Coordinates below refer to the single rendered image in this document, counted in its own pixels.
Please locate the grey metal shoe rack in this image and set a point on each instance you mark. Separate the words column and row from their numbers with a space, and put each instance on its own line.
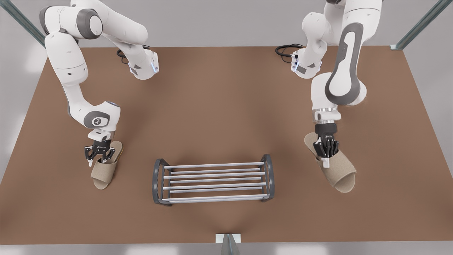
column 213, row 179

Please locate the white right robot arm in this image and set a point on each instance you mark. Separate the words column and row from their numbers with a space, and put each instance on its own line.
column 65, row 60

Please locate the silver frame post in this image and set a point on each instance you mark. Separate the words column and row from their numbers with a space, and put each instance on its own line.
column 419, row 25
column 228, row 243
column 23, row 22

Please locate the beige slipper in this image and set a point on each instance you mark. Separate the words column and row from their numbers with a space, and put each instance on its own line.
column 105, row 166
column 338, row 170

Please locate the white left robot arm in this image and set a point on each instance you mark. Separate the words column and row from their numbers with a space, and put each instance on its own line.
column 345, row 71

